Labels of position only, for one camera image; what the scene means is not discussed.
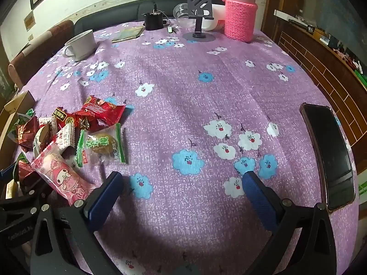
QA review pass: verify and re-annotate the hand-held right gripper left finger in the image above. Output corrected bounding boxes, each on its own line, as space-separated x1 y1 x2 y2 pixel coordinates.
30 171 124 275

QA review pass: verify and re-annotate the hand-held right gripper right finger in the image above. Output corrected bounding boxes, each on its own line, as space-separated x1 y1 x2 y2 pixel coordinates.
242 171 336 275

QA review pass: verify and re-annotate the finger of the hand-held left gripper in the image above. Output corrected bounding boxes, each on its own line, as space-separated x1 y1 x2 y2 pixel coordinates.
0 164 36 190

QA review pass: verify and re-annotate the pile of assorted snack packets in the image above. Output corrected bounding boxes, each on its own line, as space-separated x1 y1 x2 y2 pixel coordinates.
6 107 59 199

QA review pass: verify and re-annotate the pink cartoon snack packet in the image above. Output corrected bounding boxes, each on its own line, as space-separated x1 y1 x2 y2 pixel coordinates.
30 152 98 207

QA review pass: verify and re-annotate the clear green-striped snack packet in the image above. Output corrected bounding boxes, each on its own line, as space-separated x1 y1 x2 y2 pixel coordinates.
75 123 127 168

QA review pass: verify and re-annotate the white red snack packet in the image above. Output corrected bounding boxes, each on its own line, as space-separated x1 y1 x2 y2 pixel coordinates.
54 123 76 153

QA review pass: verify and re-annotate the cardboard box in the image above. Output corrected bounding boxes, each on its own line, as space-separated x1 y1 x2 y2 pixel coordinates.
0 90 36 172

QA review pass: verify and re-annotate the dark red black snack packet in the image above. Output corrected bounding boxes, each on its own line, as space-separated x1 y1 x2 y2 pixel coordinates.
52 107 99 135

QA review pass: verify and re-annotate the smartphone in brown case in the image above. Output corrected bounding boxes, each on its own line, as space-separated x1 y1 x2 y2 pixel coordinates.
300 102 356 213

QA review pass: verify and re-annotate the brown sofa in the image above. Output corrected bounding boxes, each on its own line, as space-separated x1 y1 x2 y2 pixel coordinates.
8 20 75 90

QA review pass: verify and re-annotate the purple floral tablecloth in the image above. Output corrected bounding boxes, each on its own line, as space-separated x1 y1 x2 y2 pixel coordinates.
6 20 360 275

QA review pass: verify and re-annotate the white cup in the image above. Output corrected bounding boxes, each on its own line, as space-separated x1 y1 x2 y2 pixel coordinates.
61 29 97 61

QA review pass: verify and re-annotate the wooden cabinet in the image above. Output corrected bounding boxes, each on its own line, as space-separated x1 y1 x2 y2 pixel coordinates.
261 0 367 178

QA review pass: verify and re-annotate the olive green wallet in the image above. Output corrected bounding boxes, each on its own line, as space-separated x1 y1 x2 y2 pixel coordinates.
111 26 145 43

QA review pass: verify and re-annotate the black container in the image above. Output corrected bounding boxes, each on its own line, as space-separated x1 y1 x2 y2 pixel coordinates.
143 4 172 31

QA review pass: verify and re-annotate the black leather sofa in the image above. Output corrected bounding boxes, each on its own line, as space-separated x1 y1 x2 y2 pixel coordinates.
74 0 230 36

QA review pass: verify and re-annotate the white box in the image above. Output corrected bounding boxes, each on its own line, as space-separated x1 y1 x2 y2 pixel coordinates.
274 9 302 21

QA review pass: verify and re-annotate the white bowl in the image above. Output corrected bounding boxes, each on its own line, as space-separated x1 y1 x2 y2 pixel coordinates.
201 5 228 31

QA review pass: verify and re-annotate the clear plastic cup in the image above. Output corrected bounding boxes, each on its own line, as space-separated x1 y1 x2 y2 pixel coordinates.
173 2 196 29

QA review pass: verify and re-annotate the black phone stand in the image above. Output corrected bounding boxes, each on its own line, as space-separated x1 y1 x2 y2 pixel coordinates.
183 0 218 43

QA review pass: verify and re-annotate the small wall plaque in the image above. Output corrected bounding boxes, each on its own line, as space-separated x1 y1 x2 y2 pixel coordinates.
24 11 35 31

